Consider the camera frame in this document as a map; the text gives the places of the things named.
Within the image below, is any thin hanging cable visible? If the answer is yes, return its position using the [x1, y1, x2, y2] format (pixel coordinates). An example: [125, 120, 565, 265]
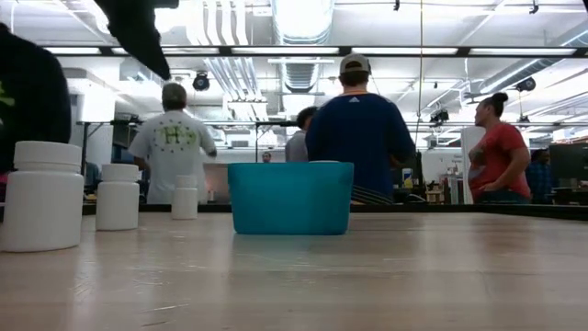
[414, 0, 424, 149]

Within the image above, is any black monitor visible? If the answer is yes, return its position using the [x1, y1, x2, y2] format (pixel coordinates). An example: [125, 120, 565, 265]
[548, 143, 588, 186]

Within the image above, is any black aluminium table frame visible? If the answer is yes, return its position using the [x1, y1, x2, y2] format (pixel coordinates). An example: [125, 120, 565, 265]
[0, 201, 588, 223]

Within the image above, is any silver ventilation duct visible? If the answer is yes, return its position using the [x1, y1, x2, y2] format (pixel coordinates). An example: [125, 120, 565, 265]
[270, 0, 337, 94]

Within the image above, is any white plastic pill bottle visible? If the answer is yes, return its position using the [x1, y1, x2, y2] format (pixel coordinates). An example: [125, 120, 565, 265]
[95, 163, 141, 232]
[171, 174, 199, 221]
[0, 140, 85, 254]

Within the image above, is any teal plastic basket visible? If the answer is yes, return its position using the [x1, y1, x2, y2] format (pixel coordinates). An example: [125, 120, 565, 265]
[227, 161, 356, 236]

